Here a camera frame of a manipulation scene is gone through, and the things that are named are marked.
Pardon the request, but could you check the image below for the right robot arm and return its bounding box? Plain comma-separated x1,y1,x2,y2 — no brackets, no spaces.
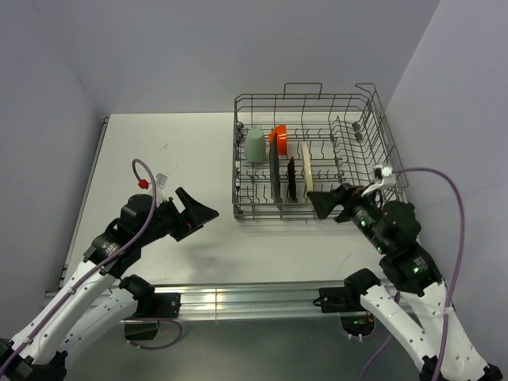
307,183,503,380

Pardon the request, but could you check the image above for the black square floral plate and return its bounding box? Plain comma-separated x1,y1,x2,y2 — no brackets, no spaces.
269,133,282,210

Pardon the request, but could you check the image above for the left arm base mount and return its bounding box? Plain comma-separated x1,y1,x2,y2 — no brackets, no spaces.
124,293,183,347

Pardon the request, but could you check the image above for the purple cable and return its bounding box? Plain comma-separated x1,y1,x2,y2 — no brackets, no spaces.
359,166,465,381
0,158,183,381

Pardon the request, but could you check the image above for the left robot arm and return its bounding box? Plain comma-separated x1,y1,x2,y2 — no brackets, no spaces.
1,187,219,380

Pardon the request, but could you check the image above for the grey wire dish rack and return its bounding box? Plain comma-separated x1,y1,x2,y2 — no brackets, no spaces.
231,83,402,221

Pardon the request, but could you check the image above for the orange bowl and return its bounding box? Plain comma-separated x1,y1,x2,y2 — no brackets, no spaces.
269,125,288,156

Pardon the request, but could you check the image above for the cream green round plate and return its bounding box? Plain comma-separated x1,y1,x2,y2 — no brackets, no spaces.
301,142,314,191

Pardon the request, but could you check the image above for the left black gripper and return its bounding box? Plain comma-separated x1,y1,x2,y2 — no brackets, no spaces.
137,187,217,246

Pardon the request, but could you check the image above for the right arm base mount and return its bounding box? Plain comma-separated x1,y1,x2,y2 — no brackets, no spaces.
312,286,381,341

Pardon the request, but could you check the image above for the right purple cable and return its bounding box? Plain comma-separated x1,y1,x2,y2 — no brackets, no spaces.
359,166,465,381

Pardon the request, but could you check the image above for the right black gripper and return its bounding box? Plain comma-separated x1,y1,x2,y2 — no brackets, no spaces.
305,179,389,252

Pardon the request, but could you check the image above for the red floral small plate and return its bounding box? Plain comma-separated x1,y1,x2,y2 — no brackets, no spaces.
287,157,298,203

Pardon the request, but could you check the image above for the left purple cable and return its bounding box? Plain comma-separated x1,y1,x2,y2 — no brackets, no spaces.
0,158,183,381

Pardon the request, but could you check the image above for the green cup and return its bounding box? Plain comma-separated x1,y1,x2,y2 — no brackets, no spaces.
244,128,266,164

